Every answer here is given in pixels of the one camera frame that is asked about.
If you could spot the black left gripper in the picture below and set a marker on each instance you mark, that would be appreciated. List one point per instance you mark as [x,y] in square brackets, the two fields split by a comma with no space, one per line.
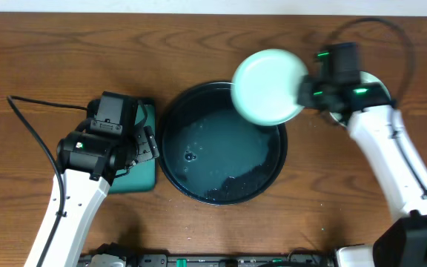
[145,142]

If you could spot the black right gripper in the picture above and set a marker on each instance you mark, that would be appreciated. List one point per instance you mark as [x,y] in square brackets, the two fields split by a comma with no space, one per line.
[308,95]

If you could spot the green plate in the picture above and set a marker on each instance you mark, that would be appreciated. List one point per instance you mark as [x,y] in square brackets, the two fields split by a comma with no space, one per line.
[365,78]
[265,87]

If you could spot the green plate front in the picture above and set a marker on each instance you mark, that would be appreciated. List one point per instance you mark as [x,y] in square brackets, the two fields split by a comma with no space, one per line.
[265,87]

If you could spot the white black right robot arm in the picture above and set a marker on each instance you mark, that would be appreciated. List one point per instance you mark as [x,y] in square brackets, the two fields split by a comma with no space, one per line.
[372,121]

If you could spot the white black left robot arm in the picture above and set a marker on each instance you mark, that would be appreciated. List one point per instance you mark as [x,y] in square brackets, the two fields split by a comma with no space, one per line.
[91,167]

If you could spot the rectangular black water tray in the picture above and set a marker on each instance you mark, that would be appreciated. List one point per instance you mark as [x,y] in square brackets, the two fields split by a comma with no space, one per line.
[142,177]

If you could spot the round black tray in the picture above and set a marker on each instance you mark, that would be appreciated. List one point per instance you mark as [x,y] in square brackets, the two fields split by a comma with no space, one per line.
[212,154]

